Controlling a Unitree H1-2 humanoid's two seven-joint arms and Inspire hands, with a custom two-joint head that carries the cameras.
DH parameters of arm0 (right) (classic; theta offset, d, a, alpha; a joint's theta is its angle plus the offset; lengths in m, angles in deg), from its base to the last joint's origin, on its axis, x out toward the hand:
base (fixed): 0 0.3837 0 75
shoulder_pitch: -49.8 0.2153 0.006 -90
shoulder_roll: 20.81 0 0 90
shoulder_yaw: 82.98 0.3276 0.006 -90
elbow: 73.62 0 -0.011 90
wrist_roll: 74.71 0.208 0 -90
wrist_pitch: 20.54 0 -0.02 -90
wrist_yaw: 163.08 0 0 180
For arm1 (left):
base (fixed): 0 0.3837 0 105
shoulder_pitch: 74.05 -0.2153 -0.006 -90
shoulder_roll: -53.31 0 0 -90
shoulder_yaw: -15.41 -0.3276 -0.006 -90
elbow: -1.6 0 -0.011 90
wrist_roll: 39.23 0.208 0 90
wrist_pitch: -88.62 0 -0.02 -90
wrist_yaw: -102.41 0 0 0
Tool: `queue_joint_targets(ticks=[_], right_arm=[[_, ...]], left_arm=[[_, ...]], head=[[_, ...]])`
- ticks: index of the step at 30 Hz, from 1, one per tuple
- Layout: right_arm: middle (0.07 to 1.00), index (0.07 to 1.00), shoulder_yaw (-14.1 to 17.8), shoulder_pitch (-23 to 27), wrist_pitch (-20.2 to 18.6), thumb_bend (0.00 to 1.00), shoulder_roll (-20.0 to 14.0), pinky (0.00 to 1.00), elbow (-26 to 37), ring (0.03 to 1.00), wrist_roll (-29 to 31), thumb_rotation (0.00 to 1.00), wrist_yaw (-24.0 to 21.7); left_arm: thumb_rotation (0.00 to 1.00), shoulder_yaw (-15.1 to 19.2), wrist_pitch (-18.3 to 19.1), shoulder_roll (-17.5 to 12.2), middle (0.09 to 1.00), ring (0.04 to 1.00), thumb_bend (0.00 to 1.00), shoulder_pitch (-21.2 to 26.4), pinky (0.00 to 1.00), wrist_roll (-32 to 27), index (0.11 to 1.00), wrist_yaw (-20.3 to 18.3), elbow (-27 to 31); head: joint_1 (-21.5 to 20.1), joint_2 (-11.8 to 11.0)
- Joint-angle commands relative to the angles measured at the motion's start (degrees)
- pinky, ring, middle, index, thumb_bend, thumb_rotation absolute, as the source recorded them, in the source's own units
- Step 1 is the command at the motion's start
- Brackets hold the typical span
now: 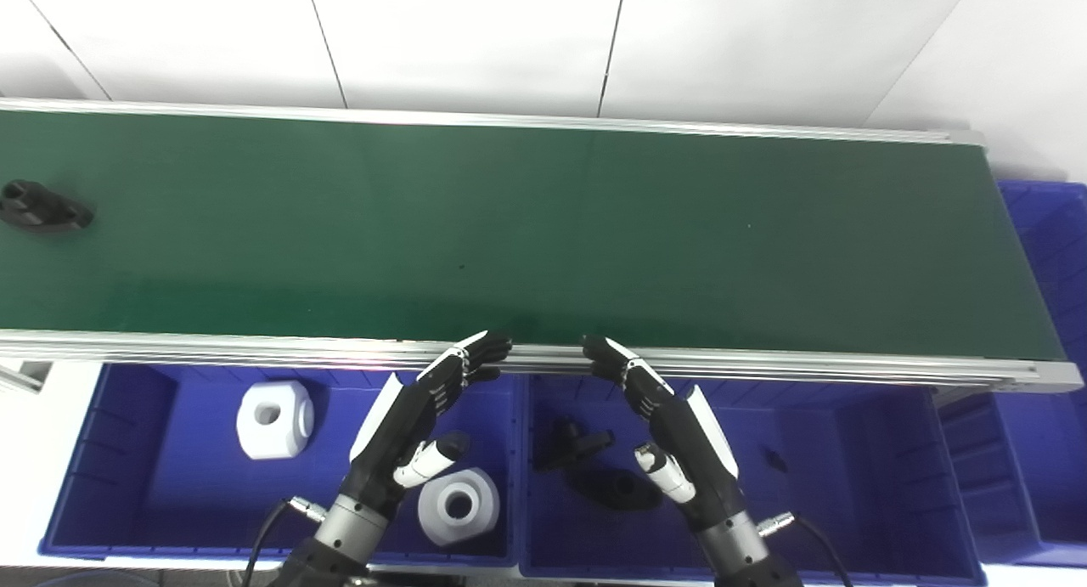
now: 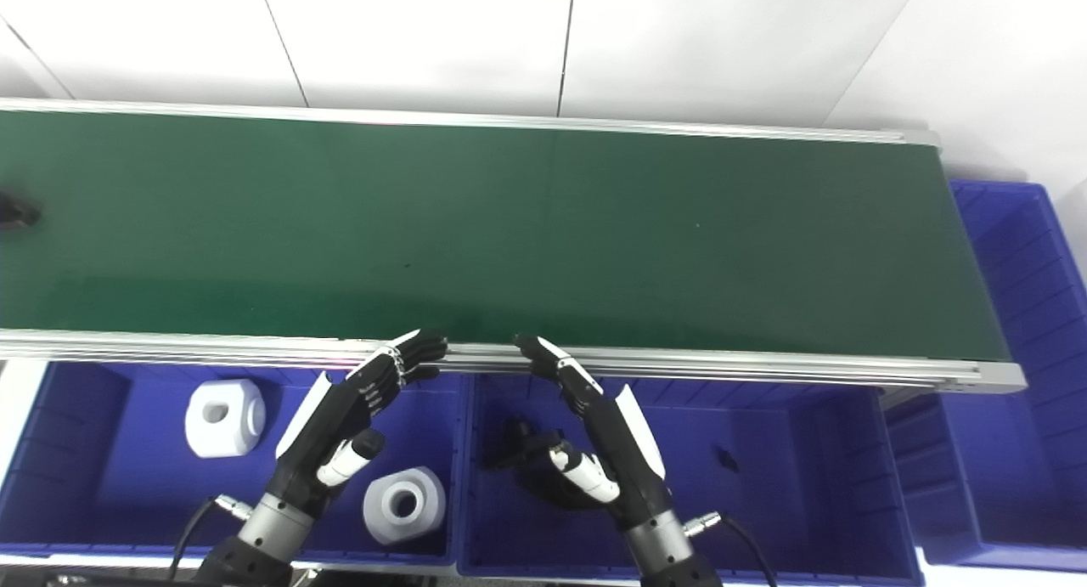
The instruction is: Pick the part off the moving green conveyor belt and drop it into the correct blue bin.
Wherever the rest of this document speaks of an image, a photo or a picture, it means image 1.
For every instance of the blue bin with black parts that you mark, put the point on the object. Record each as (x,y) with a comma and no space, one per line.
(841,502)

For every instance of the black flange part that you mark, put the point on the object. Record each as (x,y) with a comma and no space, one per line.
(38,206)
(607,489)

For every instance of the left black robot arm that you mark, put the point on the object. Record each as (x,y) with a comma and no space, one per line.
(335,544)

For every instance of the black T-shaped part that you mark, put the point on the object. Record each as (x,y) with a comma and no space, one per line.
(569,447)

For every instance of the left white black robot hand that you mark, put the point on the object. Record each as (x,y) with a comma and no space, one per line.
(399,430)

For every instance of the small black piece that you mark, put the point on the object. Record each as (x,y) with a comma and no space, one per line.
(775,460)

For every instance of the empty blue bin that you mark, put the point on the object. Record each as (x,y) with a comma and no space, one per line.
(1049,451)

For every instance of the green conveyor belt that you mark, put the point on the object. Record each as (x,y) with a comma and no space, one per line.
(509,230)
(764,368)

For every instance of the blue bin with white parts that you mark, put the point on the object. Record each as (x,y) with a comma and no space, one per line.
(153,468)

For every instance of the white block part with hole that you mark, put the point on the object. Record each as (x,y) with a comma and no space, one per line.
(480,498)
(289,430)

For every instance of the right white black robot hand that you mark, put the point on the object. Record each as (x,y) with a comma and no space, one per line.
(692,451)

